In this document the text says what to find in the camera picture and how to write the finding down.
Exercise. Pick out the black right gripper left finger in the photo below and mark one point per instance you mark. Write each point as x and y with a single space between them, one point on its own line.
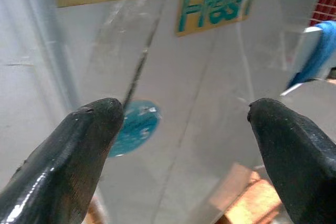
57 161

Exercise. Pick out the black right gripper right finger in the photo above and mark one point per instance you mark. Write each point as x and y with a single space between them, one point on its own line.
296 161

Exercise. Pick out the grey fridge door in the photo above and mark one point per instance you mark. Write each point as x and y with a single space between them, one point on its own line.
31 90

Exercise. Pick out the clear plastic container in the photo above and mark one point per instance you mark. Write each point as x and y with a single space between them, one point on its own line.
210 90

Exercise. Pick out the blue round sticker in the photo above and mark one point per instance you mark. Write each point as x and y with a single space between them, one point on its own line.
139 129

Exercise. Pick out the blue cloth strip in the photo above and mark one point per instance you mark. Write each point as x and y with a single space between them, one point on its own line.
320 51

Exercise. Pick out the white flat panel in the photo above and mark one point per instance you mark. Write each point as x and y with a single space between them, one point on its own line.
305 48

